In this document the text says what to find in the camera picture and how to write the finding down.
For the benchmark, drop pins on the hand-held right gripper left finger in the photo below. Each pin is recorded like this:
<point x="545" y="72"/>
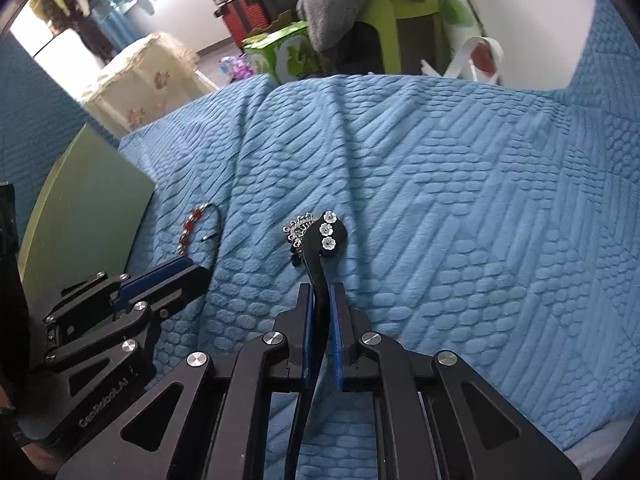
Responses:
<point x="308" y="345"/>

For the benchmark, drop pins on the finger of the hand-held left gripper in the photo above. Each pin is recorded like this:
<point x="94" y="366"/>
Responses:
<point x="175" y="285"/>
<point x="150" y="280"/>

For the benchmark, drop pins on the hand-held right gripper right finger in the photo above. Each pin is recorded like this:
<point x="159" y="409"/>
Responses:
<point x="337" y="345"/>

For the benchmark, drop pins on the green board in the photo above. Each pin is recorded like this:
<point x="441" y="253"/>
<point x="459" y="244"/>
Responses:
<point x="85" y="200"/>

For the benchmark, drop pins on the blue textured blanket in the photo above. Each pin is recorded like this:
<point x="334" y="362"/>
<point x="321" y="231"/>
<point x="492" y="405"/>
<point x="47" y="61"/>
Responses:
<point x="450" y="210"/>

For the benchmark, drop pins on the floral covered box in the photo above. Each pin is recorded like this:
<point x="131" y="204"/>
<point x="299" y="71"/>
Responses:
<point x="145" y="75"/>

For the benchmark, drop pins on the purple colourful cloth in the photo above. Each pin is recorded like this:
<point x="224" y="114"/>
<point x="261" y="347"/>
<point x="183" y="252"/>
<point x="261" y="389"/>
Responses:
<point x="237" y="66"/>

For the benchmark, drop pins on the green cardboard box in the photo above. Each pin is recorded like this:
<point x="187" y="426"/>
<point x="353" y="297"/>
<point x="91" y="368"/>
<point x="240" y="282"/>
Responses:
<point x="290" y="55"/>

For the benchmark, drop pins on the hanging clothes rack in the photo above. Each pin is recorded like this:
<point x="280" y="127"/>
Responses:
<point x="80" y="20"/>

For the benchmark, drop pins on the green plastic stool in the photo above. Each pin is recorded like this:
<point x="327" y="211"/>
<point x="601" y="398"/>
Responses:
<point x="380" y="10"/>

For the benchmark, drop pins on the white fruit print bag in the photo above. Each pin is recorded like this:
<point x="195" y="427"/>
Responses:
<point x="455" y="10"/>

